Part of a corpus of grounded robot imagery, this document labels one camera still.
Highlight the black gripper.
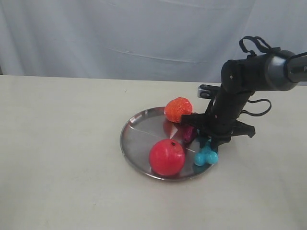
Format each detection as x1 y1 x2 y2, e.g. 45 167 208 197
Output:
181 90 256 153

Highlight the teal toy dog bone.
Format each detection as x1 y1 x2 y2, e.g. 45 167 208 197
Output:
194 139 219 166

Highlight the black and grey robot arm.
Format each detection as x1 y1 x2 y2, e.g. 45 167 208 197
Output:
181 50 307 150

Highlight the red toy apple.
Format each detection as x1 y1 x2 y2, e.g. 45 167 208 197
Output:
149 139 186 176

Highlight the orange-red toy strawberry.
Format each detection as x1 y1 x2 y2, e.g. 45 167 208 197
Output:
164 97 193 123

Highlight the round stainless steel plate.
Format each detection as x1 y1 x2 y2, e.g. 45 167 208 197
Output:
120 107 213 182

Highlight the white fabric backdrop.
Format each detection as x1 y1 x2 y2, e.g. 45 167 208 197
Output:
0 0 307 82

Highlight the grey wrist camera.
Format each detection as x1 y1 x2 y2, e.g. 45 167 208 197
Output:
198 84 220 99

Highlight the black cable loop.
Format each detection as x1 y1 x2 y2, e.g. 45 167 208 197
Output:
238 36 281 57

